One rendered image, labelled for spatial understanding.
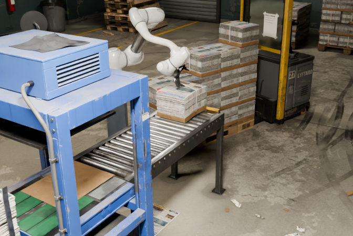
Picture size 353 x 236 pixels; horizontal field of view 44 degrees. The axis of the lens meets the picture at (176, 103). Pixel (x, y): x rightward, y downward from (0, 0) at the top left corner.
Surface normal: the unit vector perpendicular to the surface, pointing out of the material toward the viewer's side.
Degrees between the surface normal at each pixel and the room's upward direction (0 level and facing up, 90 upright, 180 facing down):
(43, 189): 0
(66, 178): 90
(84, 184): 0
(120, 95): 90
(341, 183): 0
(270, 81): 90
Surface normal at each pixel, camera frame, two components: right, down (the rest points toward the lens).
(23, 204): -0.01, -0.93
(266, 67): -0.79, 0.23
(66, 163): 0.84, 0.19
